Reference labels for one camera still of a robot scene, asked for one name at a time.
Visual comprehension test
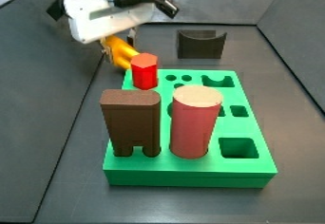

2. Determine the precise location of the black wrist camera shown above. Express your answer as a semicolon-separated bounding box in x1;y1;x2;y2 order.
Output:
112;0;179;18

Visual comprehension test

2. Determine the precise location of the brown two-legged block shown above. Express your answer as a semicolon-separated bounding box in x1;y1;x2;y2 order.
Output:
99;89;162;158

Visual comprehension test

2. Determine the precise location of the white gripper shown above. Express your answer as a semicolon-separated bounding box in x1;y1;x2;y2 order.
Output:
63;0;154;47

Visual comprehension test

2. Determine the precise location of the black curved fixture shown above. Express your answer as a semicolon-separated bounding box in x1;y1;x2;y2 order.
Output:
176;29;227;59

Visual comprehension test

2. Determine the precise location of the red hexagonal peg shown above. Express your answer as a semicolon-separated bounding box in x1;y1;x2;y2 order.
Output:
131;53;158;90

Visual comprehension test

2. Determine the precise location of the yellow three prong object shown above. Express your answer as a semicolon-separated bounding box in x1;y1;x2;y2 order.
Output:
100;35;137;69

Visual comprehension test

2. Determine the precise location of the green insertion board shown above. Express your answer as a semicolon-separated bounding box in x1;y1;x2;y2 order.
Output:
103;69;277;188

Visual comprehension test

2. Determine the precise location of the pink cylinder peg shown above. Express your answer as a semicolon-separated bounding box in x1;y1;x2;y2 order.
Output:
170;84;223;159

